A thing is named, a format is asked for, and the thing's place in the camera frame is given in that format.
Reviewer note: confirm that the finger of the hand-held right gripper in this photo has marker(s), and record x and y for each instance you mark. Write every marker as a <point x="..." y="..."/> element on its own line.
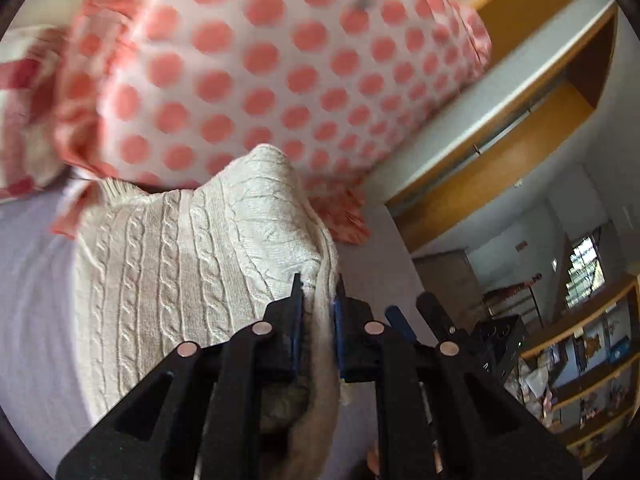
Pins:
<point x="434" y="316"/>
<point x="400" y="321"/>

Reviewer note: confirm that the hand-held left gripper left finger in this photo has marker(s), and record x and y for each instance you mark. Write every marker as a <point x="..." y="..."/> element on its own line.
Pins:
<point x="298" y="332"/>

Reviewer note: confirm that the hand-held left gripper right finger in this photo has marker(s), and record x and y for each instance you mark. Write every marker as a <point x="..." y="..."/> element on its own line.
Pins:
<point x="339" y="332"/>

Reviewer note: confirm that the beige cabinet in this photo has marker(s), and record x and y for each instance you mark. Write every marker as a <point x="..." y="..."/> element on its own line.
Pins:
<point x="445" y="276"/>

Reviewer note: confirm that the white shelf rack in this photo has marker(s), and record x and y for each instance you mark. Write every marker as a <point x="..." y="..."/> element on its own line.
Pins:
<point x="515" y="305"/>

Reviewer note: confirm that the wooden bookshelf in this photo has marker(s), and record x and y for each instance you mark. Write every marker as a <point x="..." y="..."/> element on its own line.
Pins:
<point x="575" y="321"/>

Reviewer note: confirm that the window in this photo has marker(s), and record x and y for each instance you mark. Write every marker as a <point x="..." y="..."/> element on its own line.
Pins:
<point x="585" y="270"/>

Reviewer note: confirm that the pink polka-dot pillow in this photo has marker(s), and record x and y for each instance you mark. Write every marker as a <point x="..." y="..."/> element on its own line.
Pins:
<point x="275" y="60"/>

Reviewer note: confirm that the red white checked cloth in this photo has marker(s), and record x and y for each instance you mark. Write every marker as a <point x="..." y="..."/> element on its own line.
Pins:
<point x="20" y="110"/>

